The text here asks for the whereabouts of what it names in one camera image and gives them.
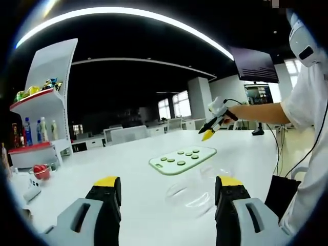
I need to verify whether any dark printed can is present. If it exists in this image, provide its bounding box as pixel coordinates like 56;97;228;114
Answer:
11;122;21;149

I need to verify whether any window with blinds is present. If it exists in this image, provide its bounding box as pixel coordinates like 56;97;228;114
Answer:
157;90;192;120

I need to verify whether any black chest device cable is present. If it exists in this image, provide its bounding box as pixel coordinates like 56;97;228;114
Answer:
284;99;328;179

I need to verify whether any cream bottle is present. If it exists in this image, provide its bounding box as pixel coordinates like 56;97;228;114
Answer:
50;119;58;141
40;116;49;143

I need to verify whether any white cutting board green rim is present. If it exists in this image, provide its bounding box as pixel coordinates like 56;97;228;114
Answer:
148;145;218;176

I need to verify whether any dark cloth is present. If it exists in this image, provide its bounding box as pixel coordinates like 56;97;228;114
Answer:
264;175;302;219

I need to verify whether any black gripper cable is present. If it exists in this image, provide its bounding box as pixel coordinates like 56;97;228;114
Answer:
224;98;281;176

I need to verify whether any pile of snack packets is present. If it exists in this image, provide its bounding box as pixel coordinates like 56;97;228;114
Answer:
14;78;64;103

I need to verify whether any black round stand base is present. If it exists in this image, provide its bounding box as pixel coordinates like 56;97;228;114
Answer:
251;122;266;136

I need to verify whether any white chest device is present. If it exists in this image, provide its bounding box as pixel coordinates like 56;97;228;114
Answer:
285;9;322;68

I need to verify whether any clear bottle blue label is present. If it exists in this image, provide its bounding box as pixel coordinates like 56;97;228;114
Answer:
35;119;42;144

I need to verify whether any long ceiling light strip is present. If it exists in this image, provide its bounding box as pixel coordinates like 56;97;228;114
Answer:
15;6;235;62

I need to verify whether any white display shelf unit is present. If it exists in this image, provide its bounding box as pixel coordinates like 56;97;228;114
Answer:
7;38;79;170

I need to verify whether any person's right hand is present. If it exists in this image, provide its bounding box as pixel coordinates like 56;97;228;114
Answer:
222;114;238;127

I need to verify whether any white mesh office chair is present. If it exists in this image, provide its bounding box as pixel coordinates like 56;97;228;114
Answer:
167;117;183;133

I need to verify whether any lit computer monitor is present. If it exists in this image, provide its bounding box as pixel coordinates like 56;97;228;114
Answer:
243;83;273;106

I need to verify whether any red round bowl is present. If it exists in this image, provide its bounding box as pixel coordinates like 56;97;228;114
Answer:
32;163;51;181

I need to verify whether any clear glass petri dish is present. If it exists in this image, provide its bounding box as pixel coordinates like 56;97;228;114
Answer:
165;176;215;219

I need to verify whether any person in white shirt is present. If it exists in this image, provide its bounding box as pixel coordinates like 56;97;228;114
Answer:
279;60;328;235

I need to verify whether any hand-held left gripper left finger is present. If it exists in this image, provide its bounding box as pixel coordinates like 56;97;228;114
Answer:
45;176;122;246

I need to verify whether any dark large monitor screen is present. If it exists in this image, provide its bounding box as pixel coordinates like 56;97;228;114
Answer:
229;45;280;84

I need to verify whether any group of cucumber slices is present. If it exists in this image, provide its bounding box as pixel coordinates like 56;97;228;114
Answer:
160;149;200;166

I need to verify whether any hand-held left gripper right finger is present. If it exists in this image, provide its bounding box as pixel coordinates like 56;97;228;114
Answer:
214;175;292;246

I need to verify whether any white desk divider panel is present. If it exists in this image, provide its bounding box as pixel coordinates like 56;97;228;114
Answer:
103;125;151;147

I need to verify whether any white game controller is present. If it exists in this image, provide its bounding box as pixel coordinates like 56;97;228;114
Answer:
23;178;42;203

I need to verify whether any clear petri dish lid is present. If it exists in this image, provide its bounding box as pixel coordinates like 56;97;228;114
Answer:
198;165;233;181

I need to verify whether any white office desk row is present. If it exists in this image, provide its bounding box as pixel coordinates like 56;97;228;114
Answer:
71;117;213;154

